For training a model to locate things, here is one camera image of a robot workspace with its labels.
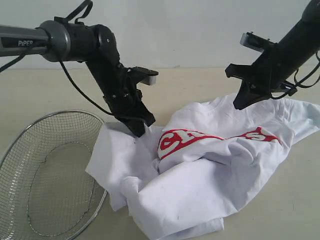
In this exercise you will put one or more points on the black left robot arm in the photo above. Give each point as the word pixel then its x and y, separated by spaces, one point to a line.
pixel 58 40

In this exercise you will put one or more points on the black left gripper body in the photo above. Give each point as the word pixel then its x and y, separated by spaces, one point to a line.
pixel 123 96

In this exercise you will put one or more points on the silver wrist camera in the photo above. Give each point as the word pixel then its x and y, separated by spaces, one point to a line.
pixel 256 43
pixel 143 75

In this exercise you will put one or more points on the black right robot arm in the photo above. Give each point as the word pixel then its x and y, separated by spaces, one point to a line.
pixel 305 34

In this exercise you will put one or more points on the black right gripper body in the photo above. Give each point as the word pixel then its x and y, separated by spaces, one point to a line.
pixel 269 73

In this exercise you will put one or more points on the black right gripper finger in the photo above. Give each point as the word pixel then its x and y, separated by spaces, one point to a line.
pixel 241 100
pixel 255 97

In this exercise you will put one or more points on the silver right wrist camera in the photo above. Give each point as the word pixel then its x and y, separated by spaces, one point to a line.
pixel 256 43

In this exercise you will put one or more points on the oval wire mesh basket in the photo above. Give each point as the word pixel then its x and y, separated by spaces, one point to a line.
pixel 45 192

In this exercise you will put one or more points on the white t-shirt red logo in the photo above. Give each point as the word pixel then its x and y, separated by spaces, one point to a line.
pixel 181 180

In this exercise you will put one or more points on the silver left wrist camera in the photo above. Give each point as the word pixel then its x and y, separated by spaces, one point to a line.
pixel 143 75

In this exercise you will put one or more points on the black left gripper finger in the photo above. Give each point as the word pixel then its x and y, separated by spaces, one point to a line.
pixel 136 125

